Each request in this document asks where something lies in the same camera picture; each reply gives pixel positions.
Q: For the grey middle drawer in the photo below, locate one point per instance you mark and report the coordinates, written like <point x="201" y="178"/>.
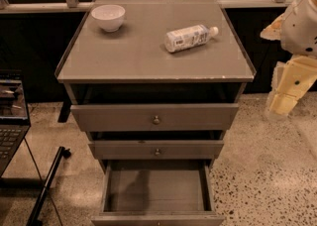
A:
<point x="156" y="149"/>

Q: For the white ceramic bowl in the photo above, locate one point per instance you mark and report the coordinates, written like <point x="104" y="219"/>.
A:
<point x="109" y="17"/>

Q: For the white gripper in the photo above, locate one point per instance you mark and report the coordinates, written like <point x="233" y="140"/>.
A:
<point x="299" y="28"/>

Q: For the grey drawer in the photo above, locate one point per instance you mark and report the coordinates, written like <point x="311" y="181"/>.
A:
<point x="154" y="117"/>
<point x="156" y="149"/>
<point x="157" y="193"/>

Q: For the black stand pole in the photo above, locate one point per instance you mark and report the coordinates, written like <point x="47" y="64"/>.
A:
<point x="33" y="220"/>

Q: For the black laptop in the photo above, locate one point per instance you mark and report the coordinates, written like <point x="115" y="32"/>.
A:
<point x="14" y="115"/>

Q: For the grey top drawer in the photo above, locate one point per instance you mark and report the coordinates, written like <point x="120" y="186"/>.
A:
<point x="154" y="117"/>

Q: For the grey drawer cabinet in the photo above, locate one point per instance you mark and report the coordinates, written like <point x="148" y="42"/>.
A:
<point x="132" y="65"/>

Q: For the grey bottom drawer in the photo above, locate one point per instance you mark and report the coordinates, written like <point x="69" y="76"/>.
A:
<point x="157" y="193"/>

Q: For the plastic water bottle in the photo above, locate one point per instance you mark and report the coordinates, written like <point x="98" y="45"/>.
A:
<point x="190" y="37"/>

